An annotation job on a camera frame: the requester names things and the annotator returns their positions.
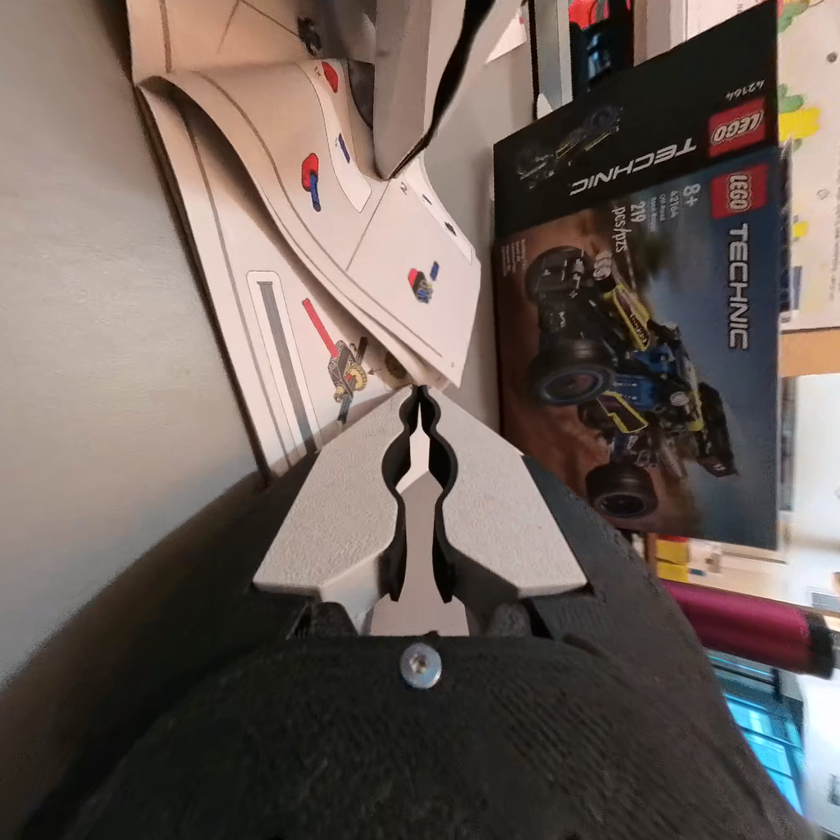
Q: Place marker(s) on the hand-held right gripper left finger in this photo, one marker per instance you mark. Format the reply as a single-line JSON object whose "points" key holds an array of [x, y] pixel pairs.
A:
{"points": [[334, 525]]}

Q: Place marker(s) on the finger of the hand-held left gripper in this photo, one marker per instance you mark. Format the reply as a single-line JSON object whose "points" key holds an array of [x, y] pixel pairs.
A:
{"points": [[407, 79]]}

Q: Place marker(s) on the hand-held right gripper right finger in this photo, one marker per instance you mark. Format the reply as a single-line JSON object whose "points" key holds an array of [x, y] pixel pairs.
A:
{"points": [[505, 525]]}

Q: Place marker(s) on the instruction booklet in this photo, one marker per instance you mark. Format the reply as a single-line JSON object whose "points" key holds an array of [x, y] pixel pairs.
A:
{"points": [[262, 164]]}

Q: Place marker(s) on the toy buggy set box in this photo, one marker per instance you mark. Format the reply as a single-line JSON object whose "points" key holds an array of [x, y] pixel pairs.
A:
{"points": [[656, 341]]}

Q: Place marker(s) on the silver flat panel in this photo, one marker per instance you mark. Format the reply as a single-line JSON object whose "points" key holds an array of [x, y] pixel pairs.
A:
{"points": [[551, 52]]}

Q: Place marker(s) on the red plastic object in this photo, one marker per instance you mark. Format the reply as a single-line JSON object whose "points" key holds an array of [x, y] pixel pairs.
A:
{"points": [[597, 10]]}

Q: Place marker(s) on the maroon metal bottle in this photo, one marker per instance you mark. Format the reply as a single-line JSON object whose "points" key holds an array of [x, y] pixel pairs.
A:
{"points": [[741, 627]]}

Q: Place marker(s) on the paper sheet with brick pictures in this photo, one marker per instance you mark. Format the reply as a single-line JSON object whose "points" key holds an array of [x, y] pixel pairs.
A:
{"points": [[814, 197]]}

